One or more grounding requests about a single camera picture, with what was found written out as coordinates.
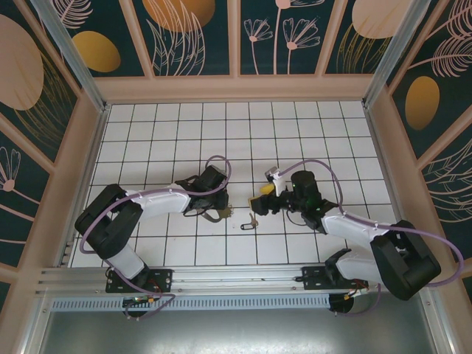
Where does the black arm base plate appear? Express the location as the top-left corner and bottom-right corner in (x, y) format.
(105, 268), (174, 294)
(301, 264), (355, 292)

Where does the aluminium side rail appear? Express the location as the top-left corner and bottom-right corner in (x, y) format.
(58, 105), (111, 268)

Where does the grey slotted cable duct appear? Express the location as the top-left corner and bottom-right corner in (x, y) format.
(49, 293), (331, 311)

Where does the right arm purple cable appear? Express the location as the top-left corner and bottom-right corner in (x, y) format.
(278, 159), (465, 317)

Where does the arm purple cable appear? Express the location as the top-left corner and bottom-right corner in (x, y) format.
(278, 159), (465, 317)
(80, 155), (232, 321)

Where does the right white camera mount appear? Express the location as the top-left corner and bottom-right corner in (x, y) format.
(271, 173), (288, 197)

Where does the aluminium corner post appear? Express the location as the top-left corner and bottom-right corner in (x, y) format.
(363, 0), (425, 108)
(29, 0), (111, 114)

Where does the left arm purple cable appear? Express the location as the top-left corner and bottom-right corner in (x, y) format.
(80, 155), (232, 321)

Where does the grey metal shelf plate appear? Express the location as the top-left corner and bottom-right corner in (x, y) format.
(36, 308), (443, 354)

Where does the aluminium mounting rail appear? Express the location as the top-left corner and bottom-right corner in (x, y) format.
(35, 265), (333, 296)

